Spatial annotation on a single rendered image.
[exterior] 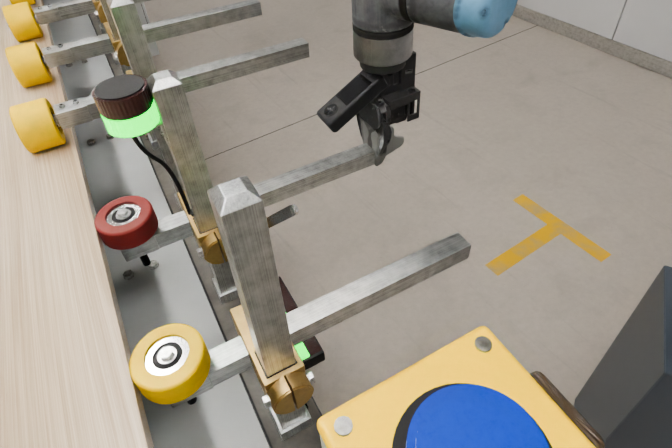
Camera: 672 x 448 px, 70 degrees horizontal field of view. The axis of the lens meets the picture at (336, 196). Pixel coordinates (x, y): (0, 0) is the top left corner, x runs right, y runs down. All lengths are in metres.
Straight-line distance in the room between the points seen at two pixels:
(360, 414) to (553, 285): 1.68
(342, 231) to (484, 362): 1.71
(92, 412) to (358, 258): 1.33
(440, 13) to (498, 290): 1.26
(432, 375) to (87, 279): 0.56
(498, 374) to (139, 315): 0.86
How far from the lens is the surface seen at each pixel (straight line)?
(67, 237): 0.76
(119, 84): 0.60
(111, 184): 1.30
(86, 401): 0.59
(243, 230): 0.39
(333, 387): 1.52
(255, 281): 0.44
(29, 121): 0.91
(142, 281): 1.04
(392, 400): 0.17
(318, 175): 0.81
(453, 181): 2.12
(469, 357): 0.18
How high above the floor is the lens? 1.38
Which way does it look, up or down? 43 degrees down
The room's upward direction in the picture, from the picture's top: 3 degrees counter-clockwise
